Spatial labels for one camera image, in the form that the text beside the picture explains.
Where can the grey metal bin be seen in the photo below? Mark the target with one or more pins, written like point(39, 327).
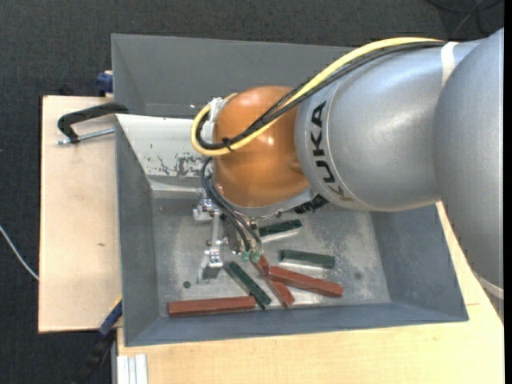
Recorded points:
point(180, 74)

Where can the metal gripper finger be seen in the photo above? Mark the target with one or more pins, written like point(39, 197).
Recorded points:
point(208, 213)
point(213, 257)

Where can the dark green flat block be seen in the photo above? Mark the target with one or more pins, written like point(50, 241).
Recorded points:
point(308, 257)
point(250, 284)
point(280, 228)

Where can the red-brown flat block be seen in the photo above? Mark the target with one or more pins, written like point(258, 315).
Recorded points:
point(212, 306)
point(308, 281)
point(283, 293)

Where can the pale wood flat board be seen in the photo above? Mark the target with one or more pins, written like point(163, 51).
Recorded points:
point(76, 214)

